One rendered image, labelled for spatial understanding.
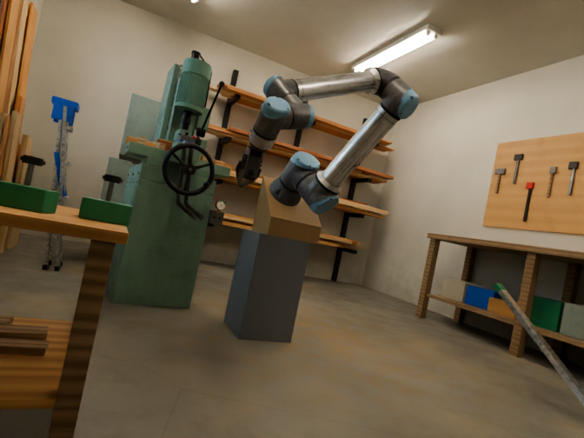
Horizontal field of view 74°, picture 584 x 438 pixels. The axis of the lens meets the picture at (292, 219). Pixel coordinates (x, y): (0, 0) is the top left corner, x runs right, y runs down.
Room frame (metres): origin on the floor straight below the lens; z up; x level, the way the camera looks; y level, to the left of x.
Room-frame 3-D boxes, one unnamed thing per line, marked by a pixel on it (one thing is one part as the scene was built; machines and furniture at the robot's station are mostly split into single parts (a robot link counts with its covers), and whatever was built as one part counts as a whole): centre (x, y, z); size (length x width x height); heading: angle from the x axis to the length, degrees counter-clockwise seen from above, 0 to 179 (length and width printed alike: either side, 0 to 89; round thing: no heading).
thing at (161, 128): (2.67, 0.92, 1.16); 0.22 x 0.22 x 0.72; 30
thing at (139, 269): (2.52, 0.84, 0.36); 0.58 x 0.45 x 0.71; 30
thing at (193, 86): (2.42, 0.77, 1.35); 0.18 x 0.18 x 0.31
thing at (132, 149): (2.32, 0.73, 0.87); 0.61 x 0.30 x 0.06; 120
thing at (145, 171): (2.53, 0.83, 0.76); 0.57 x 0.45 x 0.09; 30
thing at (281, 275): (2.18, 0.07, 0.28); 0.30 x 0.30 x 0.55; 24
